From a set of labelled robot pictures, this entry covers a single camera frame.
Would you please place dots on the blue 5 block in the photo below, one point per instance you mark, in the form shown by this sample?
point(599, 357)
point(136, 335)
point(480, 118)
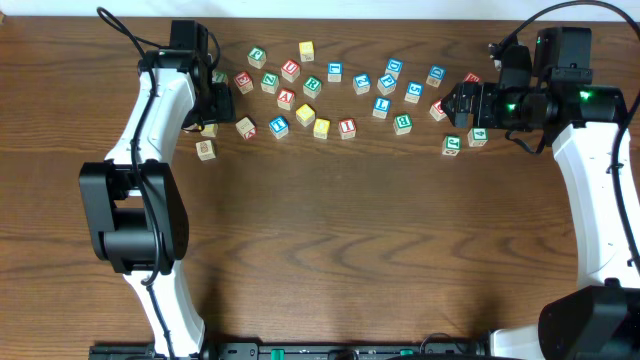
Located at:
point(414, 92)

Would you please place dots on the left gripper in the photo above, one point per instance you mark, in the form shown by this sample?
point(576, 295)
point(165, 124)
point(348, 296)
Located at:
point(220, 103)

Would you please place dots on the yellow S block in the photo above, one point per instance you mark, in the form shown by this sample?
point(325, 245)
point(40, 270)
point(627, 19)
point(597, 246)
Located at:
point(305, 115)

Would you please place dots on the blue l block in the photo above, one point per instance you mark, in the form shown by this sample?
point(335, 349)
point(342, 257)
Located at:
point(381, 107)
point(334, 72)

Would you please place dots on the blue P block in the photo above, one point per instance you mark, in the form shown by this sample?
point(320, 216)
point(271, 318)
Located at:
point(386, 84)

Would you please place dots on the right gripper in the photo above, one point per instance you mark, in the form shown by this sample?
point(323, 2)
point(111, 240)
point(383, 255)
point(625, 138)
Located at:
point(463, 105)

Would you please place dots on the red u block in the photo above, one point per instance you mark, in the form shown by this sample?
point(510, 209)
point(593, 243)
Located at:
point(437, 112)
point(290, 70)

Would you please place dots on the red I block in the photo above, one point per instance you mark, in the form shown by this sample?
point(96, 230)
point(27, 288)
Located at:
point(347, 128)

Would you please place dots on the yellow C block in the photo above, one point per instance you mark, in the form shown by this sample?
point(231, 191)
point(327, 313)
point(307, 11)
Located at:
point(209, 130)

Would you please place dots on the blue T block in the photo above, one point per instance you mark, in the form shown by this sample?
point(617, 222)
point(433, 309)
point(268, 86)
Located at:
point(279, 127)

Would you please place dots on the green 4 block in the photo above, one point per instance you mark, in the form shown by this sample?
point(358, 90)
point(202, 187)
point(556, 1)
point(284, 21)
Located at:
point(477, 137)

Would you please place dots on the blue L block lower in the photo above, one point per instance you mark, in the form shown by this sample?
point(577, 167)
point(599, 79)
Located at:
point(381, 107)

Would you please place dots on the plain wooden picture block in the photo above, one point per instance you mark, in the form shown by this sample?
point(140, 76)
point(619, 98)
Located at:
point(205, 150)

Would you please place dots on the green 7 block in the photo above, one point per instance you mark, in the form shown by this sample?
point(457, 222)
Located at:
point(219, 77)

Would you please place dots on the green J block lower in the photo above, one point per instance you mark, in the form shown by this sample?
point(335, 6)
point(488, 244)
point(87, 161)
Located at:
point(451, 145)

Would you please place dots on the red U block right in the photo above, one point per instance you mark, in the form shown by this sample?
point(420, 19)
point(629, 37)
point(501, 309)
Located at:
point(437, 112)

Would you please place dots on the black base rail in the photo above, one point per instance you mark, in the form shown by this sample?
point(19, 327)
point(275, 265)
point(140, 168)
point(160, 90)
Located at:
point(433, 349)

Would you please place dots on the green j block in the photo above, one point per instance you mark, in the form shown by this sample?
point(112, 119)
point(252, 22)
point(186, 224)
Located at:
point(257, 57)
point(451, 145)

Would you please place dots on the green R block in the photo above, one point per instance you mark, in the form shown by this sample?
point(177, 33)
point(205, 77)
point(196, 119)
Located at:
point(312, 87)

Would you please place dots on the green Z block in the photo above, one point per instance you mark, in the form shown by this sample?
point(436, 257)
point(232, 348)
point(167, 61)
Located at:
point(269, 82)

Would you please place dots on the blue d block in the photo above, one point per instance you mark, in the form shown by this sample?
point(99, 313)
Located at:
point(435, 76)
point(394, 67)

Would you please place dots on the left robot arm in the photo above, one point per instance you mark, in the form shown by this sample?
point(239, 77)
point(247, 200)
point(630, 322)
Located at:
point(136, 218)

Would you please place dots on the blue L block top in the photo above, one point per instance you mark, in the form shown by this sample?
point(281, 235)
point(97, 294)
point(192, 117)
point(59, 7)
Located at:
point(334, 72)

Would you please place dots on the yellow O block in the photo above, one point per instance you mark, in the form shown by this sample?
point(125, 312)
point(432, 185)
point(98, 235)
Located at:
point(321, 128)

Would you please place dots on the blue D block upper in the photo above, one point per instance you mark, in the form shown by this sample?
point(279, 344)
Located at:
point(394, 67)

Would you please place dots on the blue 2 block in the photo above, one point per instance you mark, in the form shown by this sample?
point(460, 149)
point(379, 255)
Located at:
point(361, 83)

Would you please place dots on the blue D block right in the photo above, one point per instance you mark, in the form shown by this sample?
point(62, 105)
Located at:
point(435, 76)

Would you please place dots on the green B block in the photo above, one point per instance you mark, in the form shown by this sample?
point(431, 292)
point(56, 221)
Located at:
point(402, 124)

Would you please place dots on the red-sided wooden block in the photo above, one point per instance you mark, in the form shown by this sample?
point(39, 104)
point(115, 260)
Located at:
point(246, 128)

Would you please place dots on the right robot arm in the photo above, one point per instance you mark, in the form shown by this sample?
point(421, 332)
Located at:
point(550, 89)

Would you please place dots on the red A block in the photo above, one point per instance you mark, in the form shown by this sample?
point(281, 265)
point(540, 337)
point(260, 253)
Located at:
point(285, 99)

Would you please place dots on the red M block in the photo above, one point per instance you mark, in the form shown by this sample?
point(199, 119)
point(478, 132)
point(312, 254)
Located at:
point(471, 77)

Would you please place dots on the red U block left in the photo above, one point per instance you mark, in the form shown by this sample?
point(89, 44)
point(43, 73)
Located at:
point(290, 70)

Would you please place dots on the green J block top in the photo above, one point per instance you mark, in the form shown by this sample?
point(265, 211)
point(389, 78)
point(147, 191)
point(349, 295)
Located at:
point(257, 57)

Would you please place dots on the plain yellow block top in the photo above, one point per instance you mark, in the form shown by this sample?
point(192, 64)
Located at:
point(306, 51)

